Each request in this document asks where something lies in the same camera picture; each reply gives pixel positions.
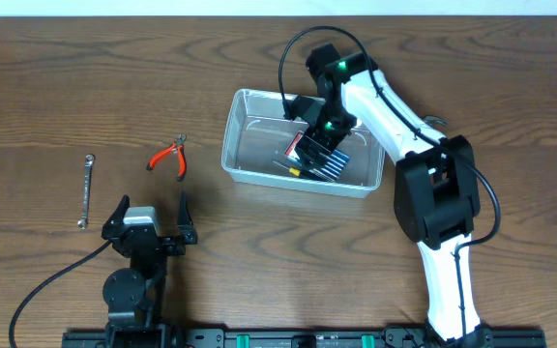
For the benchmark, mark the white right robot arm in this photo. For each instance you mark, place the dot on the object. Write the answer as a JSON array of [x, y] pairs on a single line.
[[436, 192]]

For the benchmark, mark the black yellow screwdriver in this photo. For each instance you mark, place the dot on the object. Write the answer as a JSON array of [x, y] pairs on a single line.
[[299, 173]]

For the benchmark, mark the claw hammer orange label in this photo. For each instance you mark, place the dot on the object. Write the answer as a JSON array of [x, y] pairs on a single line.
[[435, 121]]

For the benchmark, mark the black mounting rail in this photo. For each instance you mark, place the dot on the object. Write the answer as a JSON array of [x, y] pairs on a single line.
[[393, 336]]

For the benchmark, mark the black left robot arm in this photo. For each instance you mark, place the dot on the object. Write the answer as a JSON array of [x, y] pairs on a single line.
[[134, 294]]

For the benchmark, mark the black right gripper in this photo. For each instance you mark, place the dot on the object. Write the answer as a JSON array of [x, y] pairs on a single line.
[[312, 136]]

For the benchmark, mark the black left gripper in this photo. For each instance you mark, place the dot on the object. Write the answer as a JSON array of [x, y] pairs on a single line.
[[161, 243]]

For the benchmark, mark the red handled cutting pliers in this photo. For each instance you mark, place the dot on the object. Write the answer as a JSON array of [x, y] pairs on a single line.
[[176, 147]]

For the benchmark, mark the precision screwdriver set case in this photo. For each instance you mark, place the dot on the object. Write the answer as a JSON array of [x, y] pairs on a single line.
[[339, 164]]

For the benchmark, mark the clear plastic container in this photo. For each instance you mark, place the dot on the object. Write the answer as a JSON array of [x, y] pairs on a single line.
[[256, 137]]

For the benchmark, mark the silver combination wrench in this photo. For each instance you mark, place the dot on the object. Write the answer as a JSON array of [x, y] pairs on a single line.
[[88, 167]]

